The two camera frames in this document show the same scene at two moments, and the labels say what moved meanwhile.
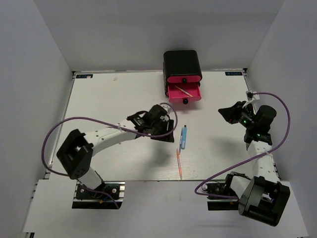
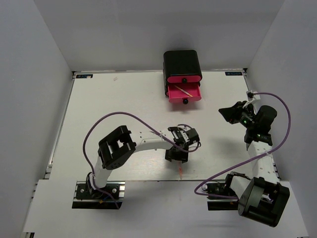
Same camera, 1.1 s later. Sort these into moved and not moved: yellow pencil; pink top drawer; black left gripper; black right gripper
Moved: black left gripper
Not moved: pink top drawer; yellow pencil; black right gripper
